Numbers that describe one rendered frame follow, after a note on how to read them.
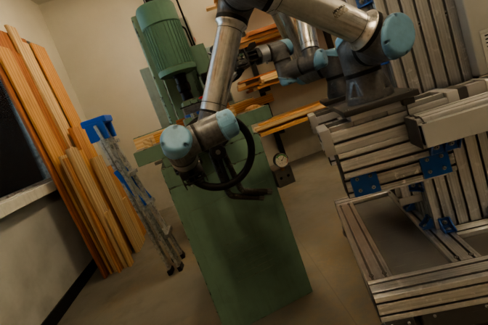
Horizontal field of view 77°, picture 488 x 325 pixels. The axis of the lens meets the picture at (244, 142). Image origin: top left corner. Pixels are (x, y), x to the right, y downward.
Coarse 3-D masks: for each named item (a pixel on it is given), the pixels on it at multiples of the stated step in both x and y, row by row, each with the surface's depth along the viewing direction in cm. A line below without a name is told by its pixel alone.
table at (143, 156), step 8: (240, 112) 146; (248, 112) 132; (256, 112) 133; (264, 112) 134; (248, 120) 132; (256, 120) 133; (136, 152) 122; (144, 152) 122; (152, 152) 123; (160, 152) 124; (136, 160) 122; (144, 160) 123; (152, 160) 123
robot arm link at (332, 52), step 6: (330, 54) 143; (336, 54) 143; (330, 60) 144; (336, 60) 143; (330, 66) 144; (336, 66) 143; (318, 72) 149; (324, 72) 148; (330, 72) 145; (336, 72) 144; (342, 72) 144
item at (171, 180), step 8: (256, 136) 133; (232, 144) 131; (240, 144) 132; (256, 144) 134; (232, 152) 131; (240, 152) 132; (256, 152) 134; (208, 160) 129; (232, 160) 131; (240, 160) 132; (168, 168) 125; (208, 168) 129; (168, 176) 125; (176, 176) 126; (168, 184) 125; (176, 184) 126
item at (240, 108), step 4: (264, 96) 150; (268, 96) 150; (272, 96) 151; (252, 100) 148; (256, 100) 149; (260, 100) 149; (264, 100) 150; (268, 100) 150; (272, 100) 151; (240, 104) 147; (244, 104) 147; (248, 104) 148; (252, 104) 148; (260, 104) 149; (236, 108) 146; (240, 108) 147; (244, 108) 147; (236, 112) 146; (160, 132) 138; (156, 136) 138; (156, 140) 138
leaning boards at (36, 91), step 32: (0, 32) 241; (0, 64) 220; (32, 64) 261; (32, 96) 237; (64, 96) 292; (32, 128) 225; (64, 128) 267; (64, 160) 227; (96, 160) 260; (64, 192) 231; (96, 192) 246; (96, 224) 234; (128, 224) 269; (96, 256) 238; (128, 256) 244
